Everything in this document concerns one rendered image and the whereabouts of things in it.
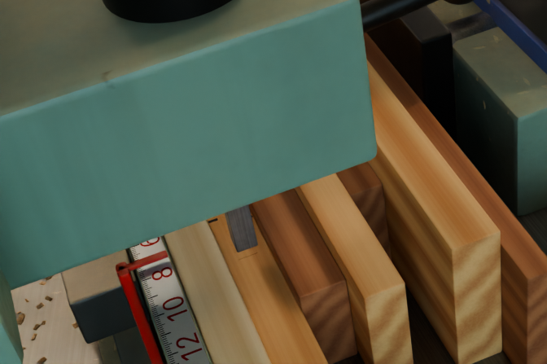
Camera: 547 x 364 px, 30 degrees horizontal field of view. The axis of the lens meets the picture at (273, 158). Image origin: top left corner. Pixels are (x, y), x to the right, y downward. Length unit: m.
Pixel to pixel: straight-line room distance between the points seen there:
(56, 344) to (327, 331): 0.23
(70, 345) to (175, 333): 0.23
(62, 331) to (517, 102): 0.30
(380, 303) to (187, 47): 0.13
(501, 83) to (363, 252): 0.11
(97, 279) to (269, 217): 0.16
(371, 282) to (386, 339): 0.03
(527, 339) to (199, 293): 0.13
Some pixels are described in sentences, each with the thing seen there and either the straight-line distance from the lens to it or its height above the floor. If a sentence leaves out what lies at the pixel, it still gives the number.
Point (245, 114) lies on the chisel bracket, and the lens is 0.33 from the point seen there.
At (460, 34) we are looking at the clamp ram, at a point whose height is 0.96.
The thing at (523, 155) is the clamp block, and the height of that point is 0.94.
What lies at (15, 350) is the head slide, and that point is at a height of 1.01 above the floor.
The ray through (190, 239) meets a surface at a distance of 0.42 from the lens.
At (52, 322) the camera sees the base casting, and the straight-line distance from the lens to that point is 0.62.
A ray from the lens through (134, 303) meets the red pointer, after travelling 0.42.
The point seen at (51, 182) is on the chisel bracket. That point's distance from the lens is 0.33.
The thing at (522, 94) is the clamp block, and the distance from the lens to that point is 0.45.
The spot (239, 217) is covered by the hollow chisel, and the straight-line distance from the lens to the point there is 0.40.
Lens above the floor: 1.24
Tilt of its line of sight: 41 degrees down
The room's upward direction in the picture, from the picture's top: 12 degrees counter-clockwise
